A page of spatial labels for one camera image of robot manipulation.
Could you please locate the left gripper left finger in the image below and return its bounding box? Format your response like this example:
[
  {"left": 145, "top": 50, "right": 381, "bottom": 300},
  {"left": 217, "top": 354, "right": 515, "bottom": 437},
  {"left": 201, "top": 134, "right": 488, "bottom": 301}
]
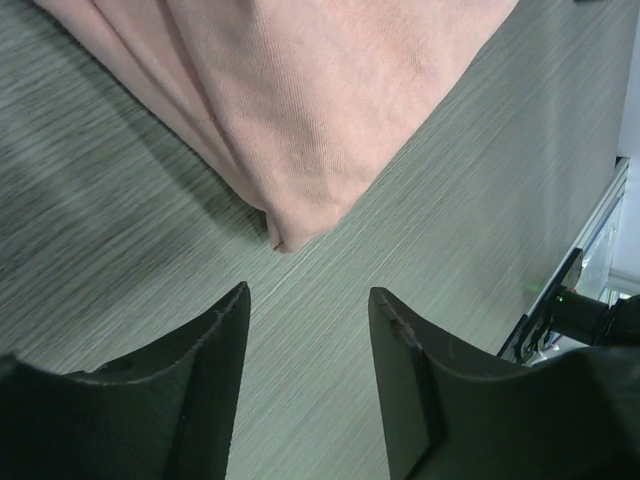
[{"left": 1, "top": 283, "right": 250, "bottom": 479}]

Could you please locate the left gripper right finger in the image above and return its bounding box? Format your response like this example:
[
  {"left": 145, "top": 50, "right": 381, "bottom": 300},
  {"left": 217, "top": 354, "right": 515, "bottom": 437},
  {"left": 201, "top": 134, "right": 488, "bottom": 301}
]
[{"left": 369, "top": 287, "right": 639, "bottom": 479}]

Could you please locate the pink printed t shirt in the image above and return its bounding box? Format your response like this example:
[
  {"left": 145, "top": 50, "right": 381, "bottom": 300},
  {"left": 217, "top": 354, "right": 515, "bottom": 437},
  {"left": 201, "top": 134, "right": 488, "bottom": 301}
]
[{"left": 43, "top": 0, "right": 515, "bottom": 253}]

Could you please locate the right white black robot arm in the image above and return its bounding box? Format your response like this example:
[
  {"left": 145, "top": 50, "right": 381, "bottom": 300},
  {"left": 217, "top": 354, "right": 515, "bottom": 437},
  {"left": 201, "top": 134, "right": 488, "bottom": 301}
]
[{"left": 546, "top": 289, "right": 640, "bottom": 347}]

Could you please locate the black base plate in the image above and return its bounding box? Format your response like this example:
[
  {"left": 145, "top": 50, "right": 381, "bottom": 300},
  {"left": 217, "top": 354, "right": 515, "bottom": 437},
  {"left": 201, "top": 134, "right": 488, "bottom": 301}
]
[{"left": 497, "top": 248, "right": 584, "bottom": 365}]

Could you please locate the aluminium frame rail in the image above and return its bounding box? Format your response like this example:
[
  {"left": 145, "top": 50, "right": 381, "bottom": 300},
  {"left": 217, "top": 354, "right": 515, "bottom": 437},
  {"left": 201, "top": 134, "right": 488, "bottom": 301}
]
[{"left": 521, "top": 157, "right": 629, "bottom": 320}]

